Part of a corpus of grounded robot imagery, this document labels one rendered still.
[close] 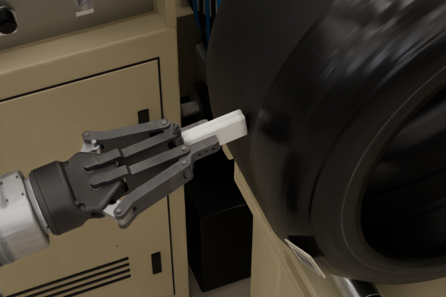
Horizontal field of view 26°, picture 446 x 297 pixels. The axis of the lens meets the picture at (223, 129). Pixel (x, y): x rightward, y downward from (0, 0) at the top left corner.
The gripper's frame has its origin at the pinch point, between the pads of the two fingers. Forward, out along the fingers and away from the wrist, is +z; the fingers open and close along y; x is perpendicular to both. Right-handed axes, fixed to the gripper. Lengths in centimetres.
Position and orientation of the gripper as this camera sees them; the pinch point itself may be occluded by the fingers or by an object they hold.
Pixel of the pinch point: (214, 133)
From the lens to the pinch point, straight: 105.3
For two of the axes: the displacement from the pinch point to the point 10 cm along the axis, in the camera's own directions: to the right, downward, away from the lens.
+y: -3.8, -6.9, 6.2
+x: 1.4, 6.2, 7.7
